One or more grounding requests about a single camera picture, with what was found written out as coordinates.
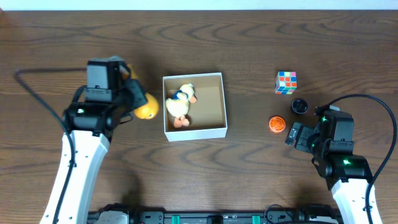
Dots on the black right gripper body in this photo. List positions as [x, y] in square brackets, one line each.
[306, 139]

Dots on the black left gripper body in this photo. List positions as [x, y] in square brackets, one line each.
[137, 93]

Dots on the orange yellow rubber toy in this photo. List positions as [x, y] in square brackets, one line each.
[148, 110]

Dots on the plush duck toy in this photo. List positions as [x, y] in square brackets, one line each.
[178, 104]

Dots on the colourful puzzle cube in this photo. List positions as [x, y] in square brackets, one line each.
[285, 83]

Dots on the white cardboard box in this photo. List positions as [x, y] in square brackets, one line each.
[207, 116]

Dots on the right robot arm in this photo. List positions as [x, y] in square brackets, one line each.
[347, 175]

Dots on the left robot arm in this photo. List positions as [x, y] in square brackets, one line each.
[88, 123]

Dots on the orange round spinner toy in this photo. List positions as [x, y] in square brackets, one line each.
[277, 124]

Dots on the black round spinner toy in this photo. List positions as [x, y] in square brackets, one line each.
[299, 106]

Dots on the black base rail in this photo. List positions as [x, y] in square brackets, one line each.
[119, 213]

